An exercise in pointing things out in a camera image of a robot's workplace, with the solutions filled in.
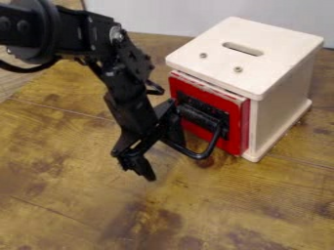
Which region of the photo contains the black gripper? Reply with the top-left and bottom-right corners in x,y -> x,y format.
104,91 -> 185,182

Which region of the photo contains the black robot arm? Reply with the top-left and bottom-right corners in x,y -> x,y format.
0,0 -> 185,181

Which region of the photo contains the red drawer front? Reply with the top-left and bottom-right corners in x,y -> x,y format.
168,70 -> 251,156

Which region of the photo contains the white wooden drawer box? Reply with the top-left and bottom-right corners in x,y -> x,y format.
165,17 -> 323,162

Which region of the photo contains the black metal drawer handle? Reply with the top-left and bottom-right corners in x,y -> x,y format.
164,104 -> 229,160

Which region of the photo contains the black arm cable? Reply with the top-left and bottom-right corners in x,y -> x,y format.
144,79 -> 166,97

